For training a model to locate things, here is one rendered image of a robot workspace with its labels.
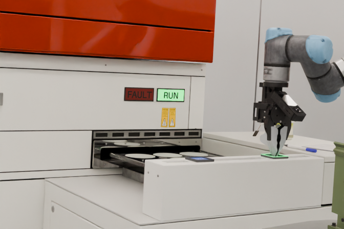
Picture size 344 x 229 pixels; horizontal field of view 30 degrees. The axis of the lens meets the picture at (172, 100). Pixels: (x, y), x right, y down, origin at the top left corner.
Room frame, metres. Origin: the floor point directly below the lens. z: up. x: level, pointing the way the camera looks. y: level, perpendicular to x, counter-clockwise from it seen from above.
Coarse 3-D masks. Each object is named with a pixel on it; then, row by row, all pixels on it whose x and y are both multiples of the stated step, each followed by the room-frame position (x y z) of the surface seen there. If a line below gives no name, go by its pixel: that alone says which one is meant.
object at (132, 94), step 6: (126, 90) 2.21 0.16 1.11; (132, 90) 2.22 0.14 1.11; (138, 90) 2.23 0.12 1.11; (144, 90) 2.25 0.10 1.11; (150, 90) 2.26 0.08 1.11; (126, 96) 2.21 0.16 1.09; (132, 96) 2.22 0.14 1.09; (138, 96) 2.23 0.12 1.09; (144, 96) 2.25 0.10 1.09; (150, 96) 2.26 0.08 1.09
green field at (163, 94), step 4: (160, 92) 2.28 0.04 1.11; (164, 92) 2.29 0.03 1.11; (168, 92) 2.30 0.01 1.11; (172, 92) 2.31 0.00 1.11; (176, 92) 2.32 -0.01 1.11; (180, 92) 2.33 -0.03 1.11; (160, 96) 2.28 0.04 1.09; (164, 96) 2.29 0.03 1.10; (168, 96) 2.30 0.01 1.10; (172, 96) 2.31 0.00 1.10; (176, 96) 2.32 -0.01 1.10; (180, 96) 2.33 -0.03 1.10; (160, 100) 2.28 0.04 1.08; (164, 100) 2.29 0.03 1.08; (168, 100) 2.30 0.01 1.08; (172, 100) 2.31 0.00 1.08; (176, 100) 2.32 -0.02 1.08; (180, 100) 2.33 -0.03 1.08
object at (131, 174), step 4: (124, 168) 2.17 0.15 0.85; (128, 168) 2.16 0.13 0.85; (124, 172) 2.17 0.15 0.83; (128, 172) 2.14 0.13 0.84; (132, 172) 2.12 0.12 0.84; (136, 172) 2.10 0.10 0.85; (140, 172) 2.09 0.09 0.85; (124, 176) 2.17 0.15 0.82; (128, 176) 2.14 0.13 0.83; (132, 176) 2.12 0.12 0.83; (136, 176) 2.10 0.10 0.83; (140, 176) 2.08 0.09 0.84; (136, 180) 2.10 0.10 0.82; (140, 180) 2.07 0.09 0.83
